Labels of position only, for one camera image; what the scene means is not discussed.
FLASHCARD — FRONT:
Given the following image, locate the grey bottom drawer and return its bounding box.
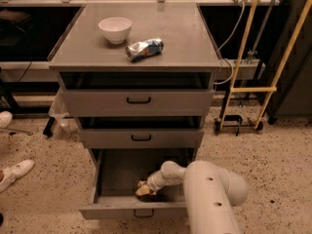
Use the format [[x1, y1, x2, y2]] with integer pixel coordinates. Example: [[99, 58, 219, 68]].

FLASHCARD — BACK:
[[80, 148, 196, 219]]

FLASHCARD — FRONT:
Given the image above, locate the yellow hand truck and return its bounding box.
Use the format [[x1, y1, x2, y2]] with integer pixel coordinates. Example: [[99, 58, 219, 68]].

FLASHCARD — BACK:
[[213, 0, 312, 137]]

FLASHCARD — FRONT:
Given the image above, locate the white sneaker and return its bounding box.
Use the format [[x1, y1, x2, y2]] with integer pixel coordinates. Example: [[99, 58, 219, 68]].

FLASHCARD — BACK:
[[0, 111, 13, 128], [0, 160, 35, 192]]

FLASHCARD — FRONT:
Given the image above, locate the crushed blue silver can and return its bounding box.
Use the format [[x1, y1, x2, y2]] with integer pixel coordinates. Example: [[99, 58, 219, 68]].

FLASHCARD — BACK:
[[126, 38, 164, 61]]

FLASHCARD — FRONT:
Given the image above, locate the grey top drawer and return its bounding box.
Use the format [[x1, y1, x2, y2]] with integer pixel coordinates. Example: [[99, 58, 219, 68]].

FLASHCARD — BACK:
[[60, 72, 214, 117]]

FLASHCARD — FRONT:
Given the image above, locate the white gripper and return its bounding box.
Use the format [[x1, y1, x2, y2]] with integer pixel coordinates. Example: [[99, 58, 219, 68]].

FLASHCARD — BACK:
[[136, 171, 172, 197]]

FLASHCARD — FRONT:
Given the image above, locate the white sneaker far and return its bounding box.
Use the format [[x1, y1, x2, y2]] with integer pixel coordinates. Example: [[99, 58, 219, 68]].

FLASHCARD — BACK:
[[0, 111, 13, 128]]

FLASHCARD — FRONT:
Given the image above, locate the grey drawer cabinet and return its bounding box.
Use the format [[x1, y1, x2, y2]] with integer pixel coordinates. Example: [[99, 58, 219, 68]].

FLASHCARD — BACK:
[[50, 3, 220, 163]]

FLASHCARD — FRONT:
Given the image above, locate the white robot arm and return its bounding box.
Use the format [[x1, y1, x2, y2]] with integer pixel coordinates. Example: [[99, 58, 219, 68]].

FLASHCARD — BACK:
[[136, 161, 249, 234]]

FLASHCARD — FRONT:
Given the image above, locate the white ceramic bowl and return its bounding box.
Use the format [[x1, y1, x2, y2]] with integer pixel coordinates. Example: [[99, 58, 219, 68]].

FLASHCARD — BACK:
[[98, 17, 133, 44]]

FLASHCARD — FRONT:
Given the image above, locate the grey middle drawer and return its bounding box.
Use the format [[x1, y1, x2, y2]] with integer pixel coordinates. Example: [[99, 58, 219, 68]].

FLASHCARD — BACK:
[[79, 116, 204, 149]]

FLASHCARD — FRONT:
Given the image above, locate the clear plastic bin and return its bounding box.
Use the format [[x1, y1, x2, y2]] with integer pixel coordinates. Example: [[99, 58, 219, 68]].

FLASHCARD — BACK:
[[48, 91, 78, 133]]

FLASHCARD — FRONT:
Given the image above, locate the grey drawer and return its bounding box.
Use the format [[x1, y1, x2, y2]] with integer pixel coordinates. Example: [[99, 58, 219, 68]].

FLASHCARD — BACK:
[[80, 148, 196, 219], [60, 72, 214, 117], [79, 116, 204, 149]]

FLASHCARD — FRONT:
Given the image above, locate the white sneaker near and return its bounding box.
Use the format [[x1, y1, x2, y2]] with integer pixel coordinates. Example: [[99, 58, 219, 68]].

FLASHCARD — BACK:
[[0, 160, 35, 192]]

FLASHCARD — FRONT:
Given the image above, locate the white power cable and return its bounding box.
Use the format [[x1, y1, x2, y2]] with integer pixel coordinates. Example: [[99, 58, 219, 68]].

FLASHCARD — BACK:
[[213, 0, 246, 86]]

